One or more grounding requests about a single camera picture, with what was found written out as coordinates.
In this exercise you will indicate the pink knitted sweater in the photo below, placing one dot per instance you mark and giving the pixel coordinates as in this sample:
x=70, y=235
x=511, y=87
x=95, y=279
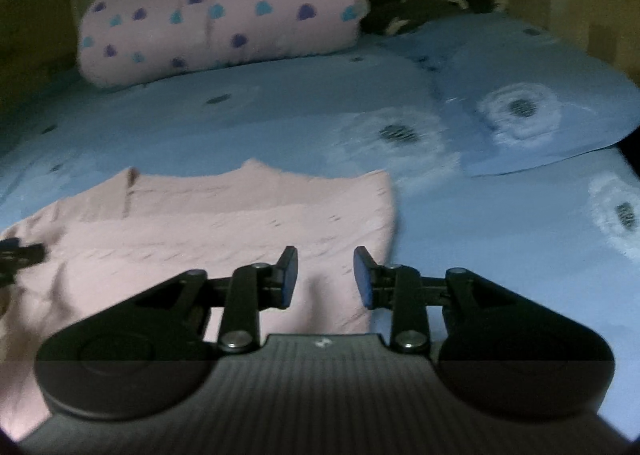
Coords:
x=165, y=240

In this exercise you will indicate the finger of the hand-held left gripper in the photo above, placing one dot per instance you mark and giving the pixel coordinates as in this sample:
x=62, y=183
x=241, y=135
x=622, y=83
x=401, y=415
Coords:
x=20, y=255

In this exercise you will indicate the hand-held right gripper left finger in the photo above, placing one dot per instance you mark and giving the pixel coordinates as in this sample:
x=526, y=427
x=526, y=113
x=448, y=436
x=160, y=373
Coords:
x=288, y=280

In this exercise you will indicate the blue dandelion-print bed sheet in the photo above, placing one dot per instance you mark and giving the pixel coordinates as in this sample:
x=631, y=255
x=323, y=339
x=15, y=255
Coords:
x=280, y=120

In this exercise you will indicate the pink heart-print rolled quilt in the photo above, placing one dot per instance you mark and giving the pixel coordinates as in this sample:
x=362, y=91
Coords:
x=220, y=10

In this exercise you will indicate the dark cloth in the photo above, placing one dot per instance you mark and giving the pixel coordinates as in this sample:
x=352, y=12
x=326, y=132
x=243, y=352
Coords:
x=425, y=2

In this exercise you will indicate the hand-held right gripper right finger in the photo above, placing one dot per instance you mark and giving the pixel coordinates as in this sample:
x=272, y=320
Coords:
x=363, y=281

